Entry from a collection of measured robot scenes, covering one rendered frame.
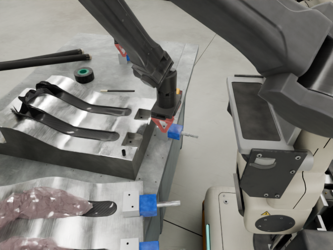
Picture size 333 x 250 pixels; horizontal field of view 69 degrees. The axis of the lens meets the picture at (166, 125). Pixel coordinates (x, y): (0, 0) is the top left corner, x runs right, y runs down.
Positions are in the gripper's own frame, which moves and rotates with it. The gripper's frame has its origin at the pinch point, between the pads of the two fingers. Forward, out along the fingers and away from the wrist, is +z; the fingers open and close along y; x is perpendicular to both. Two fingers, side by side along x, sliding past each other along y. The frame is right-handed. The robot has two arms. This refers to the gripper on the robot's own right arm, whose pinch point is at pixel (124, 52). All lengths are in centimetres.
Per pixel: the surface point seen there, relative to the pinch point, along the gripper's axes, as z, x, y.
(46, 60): -2.6, -32.3, 8.6
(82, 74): 1.0, -17.4, 15.4
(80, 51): 2.1, -21.7, -7.9
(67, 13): 84, -104, -310
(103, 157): -4, -4, 65
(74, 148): -4, -12, 61
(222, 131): 85, 67, -25
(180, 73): 4.7, 24.7, 13.3
